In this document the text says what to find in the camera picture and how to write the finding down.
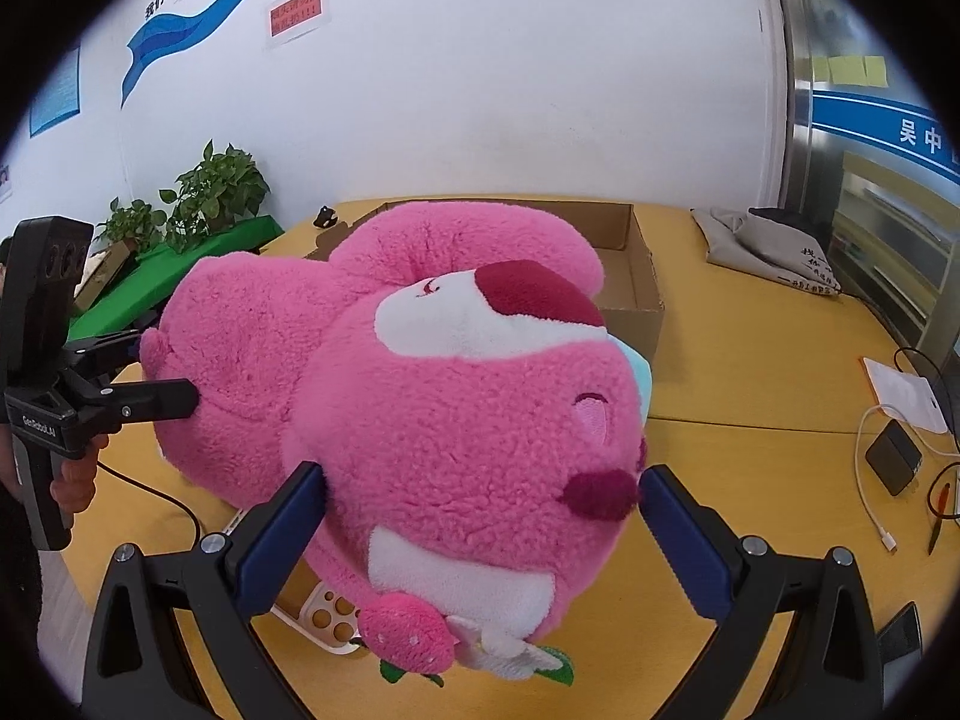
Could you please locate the cardboard box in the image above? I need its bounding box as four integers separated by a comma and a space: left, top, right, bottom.
304, 199, 667, 365

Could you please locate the small potted green plant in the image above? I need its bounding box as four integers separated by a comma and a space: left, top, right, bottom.
97, 197, 167, 252

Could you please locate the grey cloth bag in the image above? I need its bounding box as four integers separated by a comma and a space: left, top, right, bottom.
690, 206, 845, 302

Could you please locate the red wall sign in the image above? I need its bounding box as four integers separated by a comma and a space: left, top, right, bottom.
262, 0, 332, 52

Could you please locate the black flat device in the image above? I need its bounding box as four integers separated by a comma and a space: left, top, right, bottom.
877, 603, 928, 680

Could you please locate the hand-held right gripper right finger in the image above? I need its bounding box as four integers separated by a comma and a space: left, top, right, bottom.
637, 465, 886, 720

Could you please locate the red and black pen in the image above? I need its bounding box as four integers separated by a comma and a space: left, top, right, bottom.
927, 480, 958, 557

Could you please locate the light blue plush bear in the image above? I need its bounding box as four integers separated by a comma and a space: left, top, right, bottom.
609, 336, 655, 422

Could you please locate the large potted green plant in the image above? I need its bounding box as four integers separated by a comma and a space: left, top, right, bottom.
161, 139, 271, 254

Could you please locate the pink plush bear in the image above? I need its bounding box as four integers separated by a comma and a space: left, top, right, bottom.
139, 199, 651, 691

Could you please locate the blue window banner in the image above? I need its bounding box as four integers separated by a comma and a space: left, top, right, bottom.
812, 88, 960, 185

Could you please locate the blue framed wall poster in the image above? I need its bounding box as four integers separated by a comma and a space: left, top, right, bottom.
28, 45, 82, 138

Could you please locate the metal door frame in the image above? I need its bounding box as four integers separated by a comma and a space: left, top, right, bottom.
771, 0, 816, 205

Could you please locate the brown paper carton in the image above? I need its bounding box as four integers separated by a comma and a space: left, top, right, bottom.
73, 246, 133, 314

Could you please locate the white charging cable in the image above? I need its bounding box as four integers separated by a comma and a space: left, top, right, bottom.
855, 403, 960, 553

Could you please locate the white plastic case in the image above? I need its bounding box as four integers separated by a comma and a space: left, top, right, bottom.
225, 506, 370, 657

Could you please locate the person's left hand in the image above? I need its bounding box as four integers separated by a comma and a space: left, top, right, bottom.
51, 435, 110, 516

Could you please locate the blue wave wall decal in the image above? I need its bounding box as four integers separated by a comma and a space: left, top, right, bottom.
120, 0, 376, 110

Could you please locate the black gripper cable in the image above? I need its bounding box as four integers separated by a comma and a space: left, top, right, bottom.
96, 461, 206, 542

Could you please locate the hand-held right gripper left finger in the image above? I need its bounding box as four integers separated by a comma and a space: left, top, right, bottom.
81, 460, 327, 720

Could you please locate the white paper sheet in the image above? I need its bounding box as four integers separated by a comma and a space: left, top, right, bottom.
862, 356, 948, 437

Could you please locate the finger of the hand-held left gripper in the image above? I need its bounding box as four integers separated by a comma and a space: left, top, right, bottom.
103, 377, 198, 434
64, 326, 162, 391

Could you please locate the person's dark clothing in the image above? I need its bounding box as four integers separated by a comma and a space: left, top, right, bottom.
0, 420, 38, 691

